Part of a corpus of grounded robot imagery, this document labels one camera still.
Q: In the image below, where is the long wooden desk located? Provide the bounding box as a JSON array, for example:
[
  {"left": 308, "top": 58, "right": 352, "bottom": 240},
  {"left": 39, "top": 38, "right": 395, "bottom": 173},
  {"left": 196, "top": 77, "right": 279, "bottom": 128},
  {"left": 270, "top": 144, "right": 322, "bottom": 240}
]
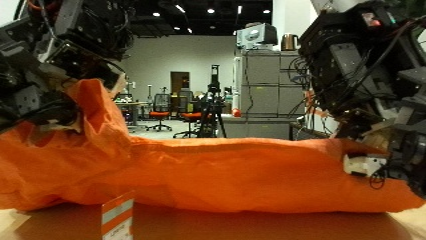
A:
[{"left": 113, "top": 100, "right": 150, "bottom": 126}]

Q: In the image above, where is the low grey cabinet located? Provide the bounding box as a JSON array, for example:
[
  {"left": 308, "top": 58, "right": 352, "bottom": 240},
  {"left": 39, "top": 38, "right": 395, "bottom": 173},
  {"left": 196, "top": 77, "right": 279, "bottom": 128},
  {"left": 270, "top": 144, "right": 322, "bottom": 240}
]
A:
[{"left": 219, "top": 114, "right": 296, "bottom": 140}]

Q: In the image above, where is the orange shirt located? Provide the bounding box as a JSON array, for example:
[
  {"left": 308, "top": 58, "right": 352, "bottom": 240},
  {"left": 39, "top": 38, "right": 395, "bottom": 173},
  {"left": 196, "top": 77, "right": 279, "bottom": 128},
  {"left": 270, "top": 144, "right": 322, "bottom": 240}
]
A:
[{"left": 0, "top": 78, "right": 426, "bottom": 214}]

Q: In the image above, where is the brown door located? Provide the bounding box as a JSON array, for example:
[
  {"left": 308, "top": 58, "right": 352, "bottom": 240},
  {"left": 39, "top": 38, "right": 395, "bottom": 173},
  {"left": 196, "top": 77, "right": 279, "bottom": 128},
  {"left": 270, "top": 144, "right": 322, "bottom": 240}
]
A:
[{"left": 170, "top": 71, "right": 191, "bottom": 95}]

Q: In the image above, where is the copper electric kettle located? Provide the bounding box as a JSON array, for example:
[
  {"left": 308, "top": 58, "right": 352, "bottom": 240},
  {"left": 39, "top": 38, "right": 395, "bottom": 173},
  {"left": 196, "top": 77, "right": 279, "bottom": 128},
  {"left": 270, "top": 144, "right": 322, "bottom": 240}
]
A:
[{"left": 279, "top": 33, "right": 300, "bottom": 52}]

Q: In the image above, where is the black camera tripod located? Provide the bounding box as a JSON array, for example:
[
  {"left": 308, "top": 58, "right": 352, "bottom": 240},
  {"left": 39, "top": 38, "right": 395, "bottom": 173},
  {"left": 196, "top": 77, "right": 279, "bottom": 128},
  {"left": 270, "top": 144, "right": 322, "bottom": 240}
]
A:
[{"left": 196, "top": 64, "right": 228, "bottom": 139}]

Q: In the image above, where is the white boxy appliance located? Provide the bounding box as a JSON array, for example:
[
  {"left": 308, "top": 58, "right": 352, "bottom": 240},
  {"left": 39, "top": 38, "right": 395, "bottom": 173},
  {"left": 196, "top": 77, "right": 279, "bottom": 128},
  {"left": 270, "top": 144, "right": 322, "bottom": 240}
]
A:
[{"left": 235, "top": 23, "right": 279, "bottom": 52}]

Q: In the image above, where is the tall grey filing cabinet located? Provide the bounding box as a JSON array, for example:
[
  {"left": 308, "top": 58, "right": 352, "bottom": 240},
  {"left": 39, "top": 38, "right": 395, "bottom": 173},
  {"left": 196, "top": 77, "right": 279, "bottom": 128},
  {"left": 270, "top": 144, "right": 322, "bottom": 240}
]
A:
[{"left": 232, "top": 50, "right": 311, "bottom": 118}]

